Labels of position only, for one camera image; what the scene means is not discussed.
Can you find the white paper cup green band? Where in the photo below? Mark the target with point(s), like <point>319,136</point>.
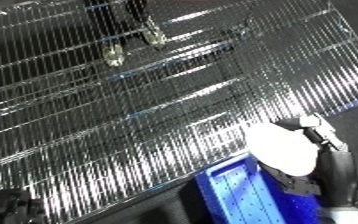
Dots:
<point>282,148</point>

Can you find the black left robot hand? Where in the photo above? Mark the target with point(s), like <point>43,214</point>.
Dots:
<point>7,206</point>

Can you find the pale right robot arm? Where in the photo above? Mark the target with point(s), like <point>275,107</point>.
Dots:
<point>341,216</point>

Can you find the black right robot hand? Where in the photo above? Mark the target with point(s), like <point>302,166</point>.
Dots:
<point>337,176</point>

